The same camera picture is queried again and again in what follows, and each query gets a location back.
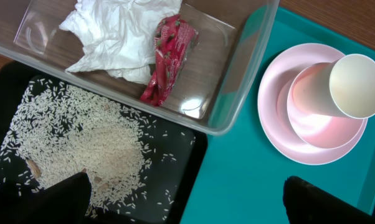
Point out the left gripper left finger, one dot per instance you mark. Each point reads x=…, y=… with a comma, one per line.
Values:
x=65, y=202

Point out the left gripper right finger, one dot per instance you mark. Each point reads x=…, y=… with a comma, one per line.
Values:
x=306, y=203

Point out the cooked white rice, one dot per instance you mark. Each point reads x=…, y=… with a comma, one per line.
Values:
x=84, y=132

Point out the white napkin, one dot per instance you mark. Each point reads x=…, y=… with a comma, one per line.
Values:
x=118, y=35

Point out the red snack wrapper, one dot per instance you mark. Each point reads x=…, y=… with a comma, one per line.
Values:
x=174, y=39

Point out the teal serving tray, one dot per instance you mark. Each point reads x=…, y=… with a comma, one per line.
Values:
x=242, y=175

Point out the black plastic tray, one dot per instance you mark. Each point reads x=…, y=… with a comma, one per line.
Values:
x=176, y=153

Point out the pink small bowl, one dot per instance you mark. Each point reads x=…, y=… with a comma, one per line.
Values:
x=323, y=131

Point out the pink round plate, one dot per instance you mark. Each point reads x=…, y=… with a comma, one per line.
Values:
x=272, y=99

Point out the pink cup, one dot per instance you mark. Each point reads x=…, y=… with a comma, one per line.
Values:
x=343, y=88

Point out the clear plastic bin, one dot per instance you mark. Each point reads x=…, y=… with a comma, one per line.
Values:
x=210, y=89

